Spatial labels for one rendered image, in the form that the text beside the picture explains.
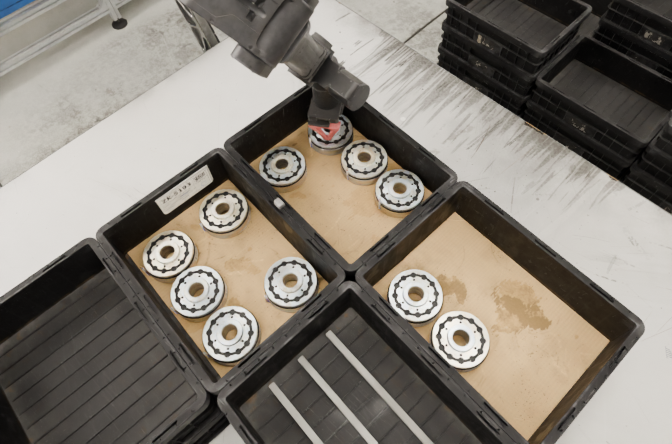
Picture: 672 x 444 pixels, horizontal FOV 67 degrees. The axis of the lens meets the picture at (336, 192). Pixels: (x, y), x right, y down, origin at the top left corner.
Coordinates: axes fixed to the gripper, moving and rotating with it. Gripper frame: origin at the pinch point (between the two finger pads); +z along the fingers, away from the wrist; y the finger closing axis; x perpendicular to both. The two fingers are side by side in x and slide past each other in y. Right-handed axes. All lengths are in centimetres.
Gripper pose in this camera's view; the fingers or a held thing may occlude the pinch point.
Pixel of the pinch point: (329, 126)
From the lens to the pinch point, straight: 115.6
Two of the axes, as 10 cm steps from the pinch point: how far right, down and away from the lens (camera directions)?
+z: 0.5, 5.1, 8.6
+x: -9.8, -1.3, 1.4
